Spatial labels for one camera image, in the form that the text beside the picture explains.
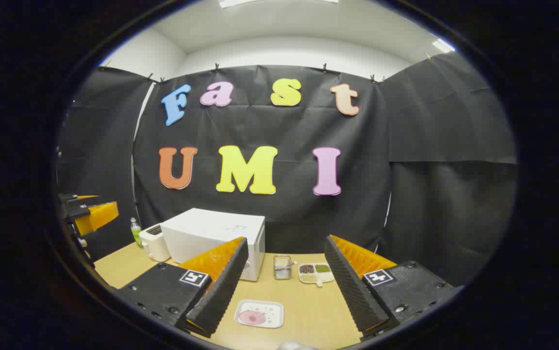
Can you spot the white microwave oven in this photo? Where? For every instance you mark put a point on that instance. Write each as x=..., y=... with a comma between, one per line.
x=201, y=233

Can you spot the pink ham slice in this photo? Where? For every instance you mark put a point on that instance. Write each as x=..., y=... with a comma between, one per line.
x=253, y=317

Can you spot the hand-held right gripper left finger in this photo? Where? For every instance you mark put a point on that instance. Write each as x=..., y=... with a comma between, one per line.
x=221, y=296

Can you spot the ceiling light panel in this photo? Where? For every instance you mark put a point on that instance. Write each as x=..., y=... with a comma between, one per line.
x=238, y=3
x=443, y=45

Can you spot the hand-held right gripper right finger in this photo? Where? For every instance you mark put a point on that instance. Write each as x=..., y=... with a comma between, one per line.
x=352, y=291

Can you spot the black backdrop cloth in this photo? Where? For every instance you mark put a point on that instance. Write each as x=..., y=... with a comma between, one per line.
x=260, y=126

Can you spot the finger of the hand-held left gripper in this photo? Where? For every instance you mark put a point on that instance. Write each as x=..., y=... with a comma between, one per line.
x=73, y=198
x=97, y=217

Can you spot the white square cherry-print plate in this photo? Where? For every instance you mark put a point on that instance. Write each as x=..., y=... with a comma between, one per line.
x=270, y=311

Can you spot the white toaster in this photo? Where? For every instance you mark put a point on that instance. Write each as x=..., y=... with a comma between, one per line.
x=155, y=245

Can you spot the white divided bean dish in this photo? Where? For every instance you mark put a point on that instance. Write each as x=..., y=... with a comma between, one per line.
x=328, y=278

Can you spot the green drink bottle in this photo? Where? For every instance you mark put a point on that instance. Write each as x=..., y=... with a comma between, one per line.
x=136, y=236

